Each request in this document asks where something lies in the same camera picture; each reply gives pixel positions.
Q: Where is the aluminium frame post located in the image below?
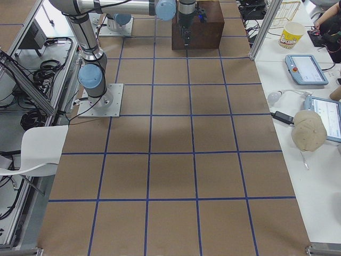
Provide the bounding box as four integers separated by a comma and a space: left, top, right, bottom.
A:
249, 0, 282, 60

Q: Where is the white light bulb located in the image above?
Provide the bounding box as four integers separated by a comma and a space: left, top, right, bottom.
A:
267, 91, 285, 105

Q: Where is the dark wooden drawer cabinet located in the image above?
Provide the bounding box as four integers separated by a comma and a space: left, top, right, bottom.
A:
172, 1, 224, 50

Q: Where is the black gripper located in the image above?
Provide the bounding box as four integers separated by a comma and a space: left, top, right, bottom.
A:
178, 11, 193, 49

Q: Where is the white chair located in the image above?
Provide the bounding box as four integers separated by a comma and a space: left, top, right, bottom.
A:
1, 125, 68, 177

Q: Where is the teach pendant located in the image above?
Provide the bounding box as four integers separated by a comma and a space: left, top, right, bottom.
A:
285, 54, 329, 86
304, 96, 340, 143

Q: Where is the teach pendant far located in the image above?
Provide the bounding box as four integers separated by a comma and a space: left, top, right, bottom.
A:
285, 54, 329, 86

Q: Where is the person in black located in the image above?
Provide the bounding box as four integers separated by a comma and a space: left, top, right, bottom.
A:
314, 1, 340, 53

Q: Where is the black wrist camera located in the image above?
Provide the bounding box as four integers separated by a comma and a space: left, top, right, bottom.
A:
195, 6, 207, 23

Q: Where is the black cable coil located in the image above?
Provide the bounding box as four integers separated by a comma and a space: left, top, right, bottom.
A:
20, 109, 46, 132

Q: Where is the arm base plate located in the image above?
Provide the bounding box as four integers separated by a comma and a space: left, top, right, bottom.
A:
77, 83, 124, 118
96, 17, 134, 37

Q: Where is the popcorn bucket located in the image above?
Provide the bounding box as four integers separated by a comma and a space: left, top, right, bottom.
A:
278, 21, 306, 49

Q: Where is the gold wire rack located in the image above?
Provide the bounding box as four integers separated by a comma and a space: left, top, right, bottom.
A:
270, 1, 301, 29

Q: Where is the teach pendant near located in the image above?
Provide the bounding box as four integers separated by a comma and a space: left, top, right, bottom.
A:
304, 96, 340, 143

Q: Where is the black power adapter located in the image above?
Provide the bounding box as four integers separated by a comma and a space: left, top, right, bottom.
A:
271, 111, 294, 125

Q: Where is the beige cap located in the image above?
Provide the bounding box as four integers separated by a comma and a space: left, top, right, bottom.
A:
291, 110, 327, 151

